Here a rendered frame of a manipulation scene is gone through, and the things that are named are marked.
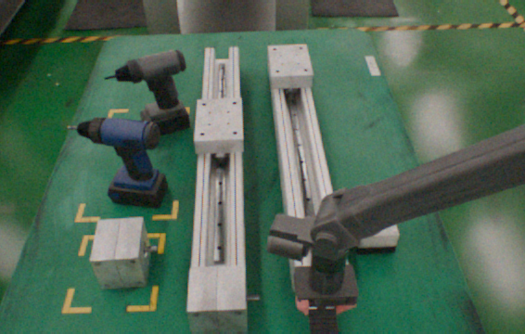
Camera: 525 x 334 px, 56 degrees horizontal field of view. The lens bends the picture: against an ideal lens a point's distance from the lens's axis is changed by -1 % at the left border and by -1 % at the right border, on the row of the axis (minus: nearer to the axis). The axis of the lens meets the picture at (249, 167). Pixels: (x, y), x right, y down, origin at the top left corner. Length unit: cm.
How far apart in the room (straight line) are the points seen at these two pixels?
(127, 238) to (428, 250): 61
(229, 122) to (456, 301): 61
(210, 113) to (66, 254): 45
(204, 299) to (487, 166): 51
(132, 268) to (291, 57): 73
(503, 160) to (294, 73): 81
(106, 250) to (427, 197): 60
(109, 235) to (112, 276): 8
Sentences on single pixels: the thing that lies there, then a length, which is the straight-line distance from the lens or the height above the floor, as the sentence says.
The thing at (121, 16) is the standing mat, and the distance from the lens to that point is 381.
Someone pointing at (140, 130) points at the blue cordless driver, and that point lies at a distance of 103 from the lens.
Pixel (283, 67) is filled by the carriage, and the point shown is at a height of 90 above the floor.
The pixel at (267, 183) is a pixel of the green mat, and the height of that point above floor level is 78.
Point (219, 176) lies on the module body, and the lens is 112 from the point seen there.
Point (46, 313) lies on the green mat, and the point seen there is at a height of 78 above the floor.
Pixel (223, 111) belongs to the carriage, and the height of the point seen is 90.
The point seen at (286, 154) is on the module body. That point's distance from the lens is 113.
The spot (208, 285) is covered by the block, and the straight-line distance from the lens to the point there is 90.
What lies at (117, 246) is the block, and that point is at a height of 87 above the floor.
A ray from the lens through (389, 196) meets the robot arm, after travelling 67.
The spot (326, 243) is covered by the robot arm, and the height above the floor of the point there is 105.
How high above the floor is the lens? 162
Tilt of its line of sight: 43 degrees down
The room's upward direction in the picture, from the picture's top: 2 degrees counter-clockwise
